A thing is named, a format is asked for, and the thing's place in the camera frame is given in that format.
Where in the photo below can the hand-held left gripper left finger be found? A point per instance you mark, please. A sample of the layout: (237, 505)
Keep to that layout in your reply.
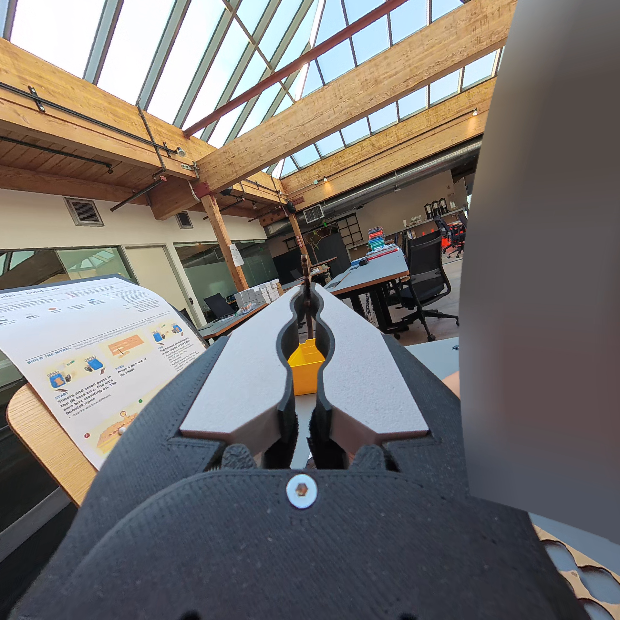
(232, 382)

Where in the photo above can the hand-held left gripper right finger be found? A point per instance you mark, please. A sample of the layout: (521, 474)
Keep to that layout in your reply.
(368, 382)

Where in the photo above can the small wooden model part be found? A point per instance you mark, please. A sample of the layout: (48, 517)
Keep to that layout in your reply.
(305, 271)

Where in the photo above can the grey desk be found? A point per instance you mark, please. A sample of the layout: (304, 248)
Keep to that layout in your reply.
(232, 322)
(382, 271)

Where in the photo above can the yellow plastic bin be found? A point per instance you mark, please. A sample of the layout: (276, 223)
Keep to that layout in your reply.
(305, 373)

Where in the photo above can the black office chair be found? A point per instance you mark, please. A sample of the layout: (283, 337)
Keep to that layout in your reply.
(426, 271)
(218, 305)

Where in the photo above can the stack of white boxes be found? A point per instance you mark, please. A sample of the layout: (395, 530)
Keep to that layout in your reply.
(256, 293)

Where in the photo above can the white paper notice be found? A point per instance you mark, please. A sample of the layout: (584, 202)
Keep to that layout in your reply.
(236, 255)

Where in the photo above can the stack of coloured boxes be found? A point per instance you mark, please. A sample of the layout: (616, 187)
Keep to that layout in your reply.
(377, 240)

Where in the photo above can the printed instruction sheet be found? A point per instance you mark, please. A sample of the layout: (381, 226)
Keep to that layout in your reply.
(97, 329)

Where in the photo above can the red and black chair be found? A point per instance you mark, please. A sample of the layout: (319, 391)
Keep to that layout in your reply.
(453, 235)

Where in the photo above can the rounded wooden board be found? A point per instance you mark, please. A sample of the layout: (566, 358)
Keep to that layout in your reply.
(43, 436)

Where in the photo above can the laser-cut wooden sheet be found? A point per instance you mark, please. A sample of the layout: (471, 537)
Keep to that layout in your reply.
(541, 534)

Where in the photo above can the grey wall vent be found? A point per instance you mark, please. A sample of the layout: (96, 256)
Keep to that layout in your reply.
(85, 212)
(184, 220)
(313, 213)

